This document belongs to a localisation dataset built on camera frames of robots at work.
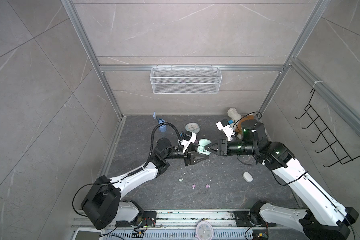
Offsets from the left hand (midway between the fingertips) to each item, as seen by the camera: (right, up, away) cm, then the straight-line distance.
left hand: (208, 152), depth 62 cm
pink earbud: (-5, -23, +21) cm, 32 cm away
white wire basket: (-9, +43, +39) cm, 59 cm away
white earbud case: (+27, -18, +23) cm, 40 cm away
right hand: (-1, +2, -1) cm, 3 cm away
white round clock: (-1, -38, +6) cm, 38 cm away
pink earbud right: (+3, -23, +21) cm, 31 cm away
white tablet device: (-53, -38, +4) cm, 65 cm away
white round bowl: (-4, +11, +47) cm, 49 cm away
